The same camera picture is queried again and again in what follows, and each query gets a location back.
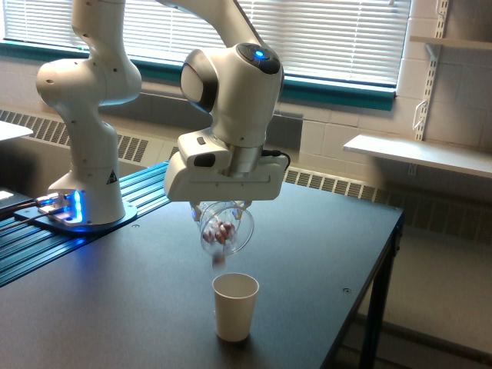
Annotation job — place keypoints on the white table corner left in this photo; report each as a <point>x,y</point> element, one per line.
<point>10,131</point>

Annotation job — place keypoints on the baseboard radiator vent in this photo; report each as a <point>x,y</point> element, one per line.
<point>439,215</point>

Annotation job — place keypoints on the black table leg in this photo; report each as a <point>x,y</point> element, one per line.
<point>380,287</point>

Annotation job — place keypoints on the white shelf rail bracket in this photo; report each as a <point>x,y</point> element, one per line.
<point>433,50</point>

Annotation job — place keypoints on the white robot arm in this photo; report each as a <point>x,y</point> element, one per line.
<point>238,85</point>

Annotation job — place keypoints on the white paper cup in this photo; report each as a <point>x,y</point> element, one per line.
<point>235,296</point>

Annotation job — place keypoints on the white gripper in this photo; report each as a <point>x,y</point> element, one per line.
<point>206,169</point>

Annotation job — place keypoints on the clear plastic cup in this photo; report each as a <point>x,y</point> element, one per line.
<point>242,219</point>

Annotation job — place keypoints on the white window blinds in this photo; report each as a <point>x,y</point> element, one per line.
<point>354,41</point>

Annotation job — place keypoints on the red and white candies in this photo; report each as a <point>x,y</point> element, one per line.
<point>218,241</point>

